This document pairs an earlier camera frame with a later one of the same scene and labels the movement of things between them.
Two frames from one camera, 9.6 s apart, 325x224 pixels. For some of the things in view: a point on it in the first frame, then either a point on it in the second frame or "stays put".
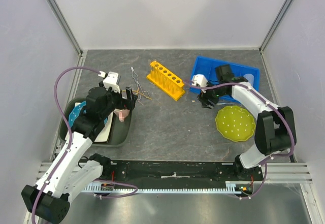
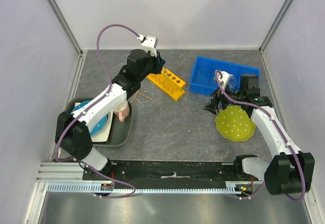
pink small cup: [122, 113] stays put
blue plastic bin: [206, 67] stays put
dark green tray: [120, 132] stays put
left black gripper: [124, 103] → [158, 61]
